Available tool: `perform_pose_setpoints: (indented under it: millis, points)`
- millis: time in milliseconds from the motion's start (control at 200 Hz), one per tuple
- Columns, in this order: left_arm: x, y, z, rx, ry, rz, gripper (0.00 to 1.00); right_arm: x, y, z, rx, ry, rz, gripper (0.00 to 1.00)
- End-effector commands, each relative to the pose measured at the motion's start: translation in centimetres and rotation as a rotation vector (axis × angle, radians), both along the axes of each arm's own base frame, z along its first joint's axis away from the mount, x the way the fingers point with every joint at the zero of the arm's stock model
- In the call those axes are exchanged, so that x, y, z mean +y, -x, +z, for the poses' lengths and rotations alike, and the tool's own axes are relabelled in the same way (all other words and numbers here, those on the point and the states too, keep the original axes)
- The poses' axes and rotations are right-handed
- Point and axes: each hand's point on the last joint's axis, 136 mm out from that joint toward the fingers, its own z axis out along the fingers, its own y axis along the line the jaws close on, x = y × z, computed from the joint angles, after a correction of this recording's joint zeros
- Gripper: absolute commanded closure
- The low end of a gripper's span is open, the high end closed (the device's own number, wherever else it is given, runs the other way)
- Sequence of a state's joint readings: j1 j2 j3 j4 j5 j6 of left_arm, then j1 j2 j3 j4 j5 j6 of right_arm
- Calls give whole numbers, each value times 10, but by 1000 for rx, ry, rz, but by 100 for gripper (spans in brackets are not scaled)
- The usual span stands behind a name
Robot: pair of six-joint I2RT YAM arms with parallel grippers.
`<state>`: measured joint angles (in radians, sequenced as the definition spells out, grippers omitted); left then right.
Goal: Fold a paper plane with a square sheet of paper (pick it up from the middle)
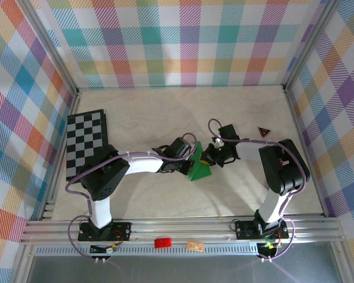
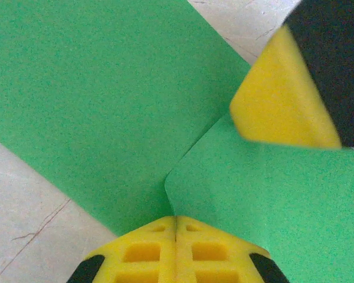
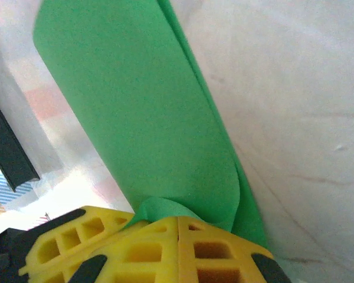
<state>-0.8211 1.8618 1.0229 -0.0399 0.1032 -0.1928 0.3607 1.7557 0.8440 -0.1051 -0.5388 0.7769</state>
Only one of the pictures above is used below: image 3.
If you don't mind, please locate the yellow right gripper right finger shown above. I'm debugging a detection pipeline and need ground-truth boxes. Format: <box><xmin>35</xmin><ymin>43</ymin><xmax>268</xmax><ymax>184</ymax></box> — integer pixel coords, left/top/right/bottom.
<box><xmin>178</xmin><ymin>216</ymin><xmax>291</xmax><ymax>283</ymax></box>

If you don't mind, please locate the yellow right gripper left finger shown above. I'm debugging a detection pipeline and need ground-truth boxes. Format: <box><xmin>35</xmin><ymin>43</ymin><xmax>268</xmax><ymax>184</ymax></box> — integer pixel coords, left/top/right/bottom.
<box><xmin>73</xmin><ymin>216</ymin><xmax>180</xmax><ymax>283</ymax></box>

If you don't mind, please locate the green paper sheet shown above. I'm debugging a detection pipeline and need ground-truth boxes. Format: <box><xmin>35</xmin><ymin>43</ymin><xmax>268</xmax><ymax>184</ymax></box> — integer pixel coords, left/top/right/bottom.
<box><xmin>32</xmin><ymin>0</ymin><xmax>269</xmax><ymax>251</ymax></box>

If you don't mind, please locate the black grey chessboard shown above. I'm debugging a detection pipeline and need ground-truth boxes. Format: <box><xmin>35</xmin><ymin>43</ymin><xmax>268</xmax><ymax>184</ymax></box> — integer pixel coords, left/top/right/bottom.
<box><xmin>0</xmin><ymin>90</ymin><xmax>41</xmax><ymax>193</ymax></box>

